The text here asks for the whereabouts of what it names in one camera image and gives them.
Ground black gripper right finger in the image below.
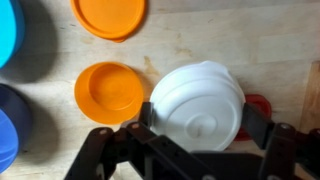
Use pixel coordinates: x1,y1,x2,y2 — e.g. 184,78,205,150
242,103,320,180

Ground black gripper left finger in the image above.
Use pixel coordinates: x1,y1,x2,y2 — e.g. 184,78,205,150
63,101,218,180

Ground white plastic bowl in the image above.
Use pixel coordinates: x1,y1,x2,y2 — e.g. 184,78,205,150
149,60,247,153

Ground red square lid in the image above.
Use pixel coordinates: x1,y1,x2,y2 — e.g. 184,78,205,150
233,93,273,142

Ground small orange cup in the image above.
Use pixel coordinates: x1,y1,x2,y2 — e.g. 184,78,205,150
74,61,145,126

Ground dark blue cup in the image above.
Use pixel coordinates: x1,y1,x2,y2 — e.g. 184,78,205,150
0,83,34,174

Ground light blue bowl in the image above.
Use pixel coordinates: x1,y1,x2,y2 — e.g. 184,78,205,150
0,0,26,69

